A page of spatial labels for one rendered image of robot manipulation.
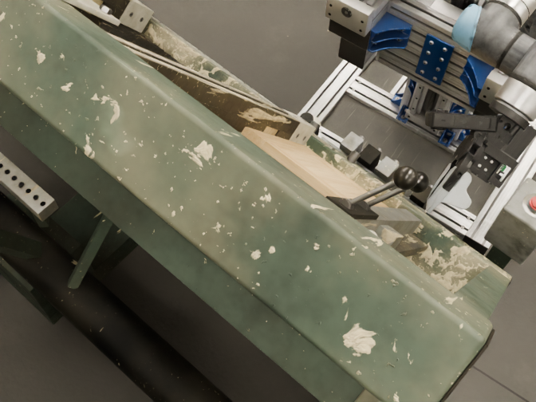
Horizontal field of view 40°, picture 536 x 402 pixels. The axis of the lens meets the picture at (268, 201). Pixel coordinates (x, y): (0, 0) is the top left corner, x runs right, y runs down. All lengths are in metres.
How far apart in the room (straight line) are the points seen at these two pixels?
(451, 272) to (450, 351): 1.21
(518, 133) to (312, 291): 0.68
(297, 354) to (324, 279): 0.25
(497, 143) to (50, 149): 0.70
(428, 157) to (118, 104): 2.12
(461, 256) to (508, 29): 0.66
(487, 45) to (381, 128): 1.48
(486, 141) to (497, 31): 0.22
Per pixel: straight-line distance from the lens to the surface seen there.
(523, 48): 1.36
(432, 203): 1.25
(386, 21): 2.19
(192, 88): 1.28
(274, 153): 1.51
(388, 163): 2.07
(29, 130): 1.07
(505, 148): 1.26
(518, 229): 1.91
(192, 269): 0.93
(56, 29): 0.80
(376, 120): 2.83
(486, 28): 1.37
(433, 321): 0.63
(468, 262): 1.83
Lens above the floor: 2.51
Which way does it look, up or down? 62 degrees down
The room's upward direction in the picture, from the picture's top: 2 degrees clockwise
